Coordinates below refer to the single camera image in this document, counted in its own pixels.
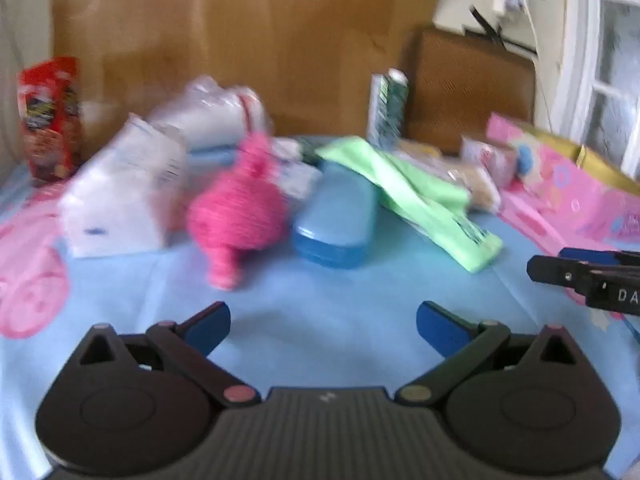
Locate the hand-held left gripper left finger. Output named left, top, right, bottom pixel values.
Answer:
left=75, top=301, right=262, bottom=407

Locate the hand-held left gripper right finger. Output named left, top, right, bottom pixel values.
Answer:
left=395, top=301, right=576, bottom=407

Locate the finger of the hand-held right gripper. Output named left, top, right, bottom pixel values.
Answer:
left=527, top=255, right=608, bottom=290
left=559, top=247, right=640, bottom=270

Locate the pink knitted plush toy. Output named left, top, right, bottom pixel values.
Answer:
left=186, top=132, right=291, bottom=291

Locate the light green cloth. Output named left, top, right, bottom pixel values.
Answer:
left=315, top=136, right=504, bottom=275

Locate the blue plastic case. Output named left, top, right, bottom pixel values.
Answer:
left=291, top=160, right=379, bottom=270

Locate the pink printed box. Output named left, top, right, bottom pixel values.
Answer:
left=487, top=112, right=640, bottom=261

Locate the printed blue blanket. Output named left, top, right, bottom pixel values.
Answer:
left=0, top=134, right=640, bottom=480

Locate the beige packet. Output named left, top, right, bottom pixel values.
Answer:
left=440, top=159, right=502, bottom=214

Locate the small pink packet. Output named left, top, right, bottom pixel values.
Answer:
left=460, top=135, right=521, bottom=187

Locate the white tissue pack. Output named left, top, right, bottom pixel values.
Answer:
left=57, top=112, right=188, bottom=259

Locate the light blue pack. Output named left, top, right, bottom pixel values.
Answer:
left=187, top=144, right=242, bottom=172

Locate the small white packet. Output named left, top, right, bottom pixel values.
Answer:
left=272, top=137, right=322, bottom=202

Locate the dark brown board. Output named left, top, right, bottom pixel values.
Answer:
left=407, top=26, right=537, bottom=157

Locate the clear bag of white cups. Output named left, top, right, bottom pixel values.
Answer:
left=147, top=76, right=273, bottom=150

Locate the green and white carton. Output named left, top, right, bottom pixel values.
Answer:
left=366, top=68, right=410, bottom=151

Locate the red snack packet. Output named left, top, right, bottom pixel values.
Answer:
left=16, top=56, right=85, bottom=182

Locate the wooden headboard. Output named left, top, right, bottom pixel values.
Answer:
left=50, top=0, right=447, bottom=161

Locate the white window frame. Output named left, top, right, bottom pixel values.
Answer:
left=535, top=0, right=640, bottom=183

